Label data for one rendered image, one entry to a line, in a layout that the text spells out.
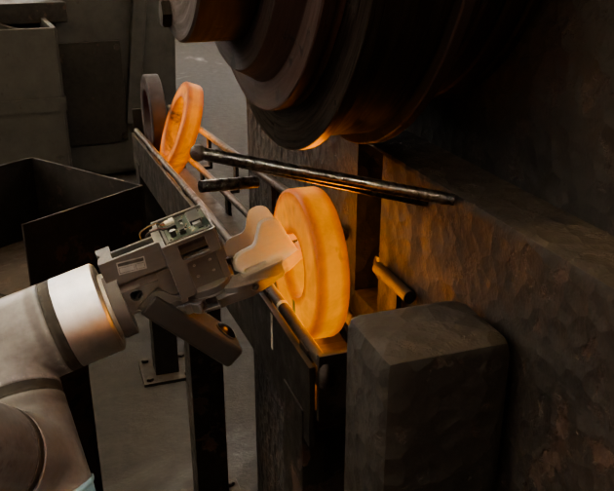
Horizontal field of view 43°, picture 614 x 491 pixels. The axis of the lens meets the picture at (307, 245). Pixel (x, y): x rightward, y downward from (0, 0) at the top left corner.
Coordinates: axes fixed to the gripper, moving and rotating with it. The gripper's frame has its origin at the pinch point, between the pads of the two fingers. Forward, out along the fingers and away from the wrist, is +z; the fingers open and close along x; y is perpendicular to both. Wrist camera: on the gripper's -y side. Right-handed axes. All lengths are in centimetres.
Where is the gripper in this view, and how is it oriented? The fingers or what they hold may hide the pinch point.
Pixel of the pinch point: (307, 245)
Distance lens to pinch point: 79.2
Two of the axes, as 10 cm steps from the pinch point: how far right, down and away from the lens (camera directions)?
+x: -3.2, -3.6, 8.7
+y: -2.6, -8.6, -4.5
